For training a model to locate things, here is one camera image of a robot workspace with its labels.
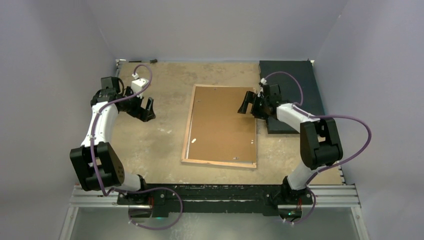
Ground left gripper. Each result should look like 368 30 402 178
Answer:
120 86 155 122

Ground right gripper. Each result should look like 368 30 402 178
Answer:
237 91 269 121

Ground picture frame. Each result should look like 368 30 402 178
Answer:
180 83 259 169

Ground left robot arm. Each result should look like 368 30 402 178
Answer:
69 76 156 205

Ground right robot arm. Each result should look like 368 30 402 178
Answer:
237 83 343 204

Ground black foam mat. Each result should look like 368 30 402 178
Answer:
259 60 325 115

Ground black mounting plate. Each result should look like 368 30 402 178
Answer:
117 183 313 218

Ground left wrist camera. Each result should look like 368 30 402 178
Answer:
130 73 150 94

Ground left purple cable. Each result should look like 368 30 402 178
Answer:
90 64 184 231

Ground purple cable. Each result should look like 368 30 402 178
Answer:
90 64 184 231
259 71 373 226

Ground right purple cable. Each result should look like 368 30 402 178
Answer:
259 71 373 226

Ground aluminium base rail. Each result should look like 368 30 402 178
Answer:
69 185 361 208

